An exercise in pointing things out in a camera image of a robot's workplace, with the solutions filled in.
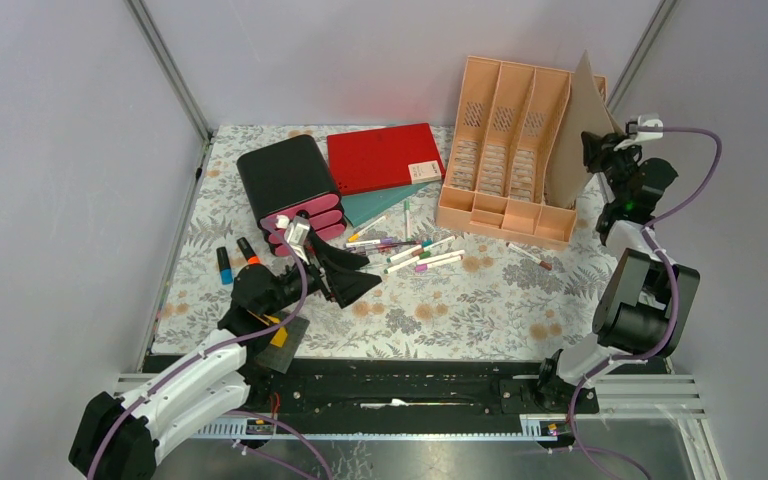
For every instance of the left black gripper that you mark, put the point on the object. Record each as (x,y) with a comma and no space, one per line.
(346,285)

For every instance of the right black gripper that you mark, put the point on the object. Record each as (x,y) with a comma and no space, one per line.
(595,151)

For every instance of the beige folder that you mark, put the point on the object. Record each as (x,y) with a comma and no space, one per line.
(586,111)

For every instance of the black pink drawer box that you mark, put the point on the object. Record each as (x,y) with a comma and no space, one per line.
(287,178)

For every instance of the red folder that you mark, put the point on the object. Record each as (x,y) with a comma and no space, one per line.
(383,158)

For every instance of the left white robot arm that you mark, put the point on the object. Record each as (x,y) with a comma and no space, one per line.
(127,436)

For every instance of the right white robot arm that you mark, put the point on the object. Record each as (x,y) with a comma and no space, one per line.
(646,303)

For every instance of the yellow tipped white marker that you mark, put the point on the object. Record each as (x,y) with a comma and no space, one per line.
(359,233)

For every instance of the green capped white marker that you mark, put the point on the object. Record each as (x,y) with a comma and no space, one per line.
(406,263)

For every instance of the purple capped white marker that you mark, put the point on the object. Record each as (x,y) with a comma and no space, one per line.
(370,243)

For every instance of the teal folder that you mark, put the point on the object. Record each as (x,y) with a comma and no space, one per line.
(360,208)

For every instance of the teal capped white marker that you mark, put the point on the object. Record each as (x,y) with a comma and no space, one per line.
(418,249)

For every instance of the yellow toy block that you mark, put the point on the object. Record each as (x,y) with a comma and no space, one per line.
(277,337)

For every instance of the orange highlighter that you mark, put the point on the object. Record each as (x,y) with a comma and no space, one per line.
(247,251)

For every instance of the peach plastic file organizer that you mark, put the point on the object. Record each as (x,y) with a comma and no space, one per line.
(508,126)

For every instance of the floral table mat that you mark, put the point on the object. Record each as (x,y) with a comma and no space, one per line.
(493,304)

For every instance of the blue highlighter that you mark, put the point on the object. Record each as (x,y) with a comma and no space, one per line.
(224,265)

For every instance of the red capped white marker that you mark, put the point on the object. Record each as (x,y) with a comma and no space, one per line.
(526,254)

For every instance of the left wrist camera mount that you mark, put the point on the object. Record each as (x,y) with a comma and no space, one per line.
(295,233)

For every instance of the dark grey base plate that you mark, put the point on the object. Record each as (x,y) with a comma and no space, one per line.
(281,349)

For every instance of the black mounting rail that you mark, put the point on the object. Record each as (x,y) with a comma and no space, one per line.
(410,398)

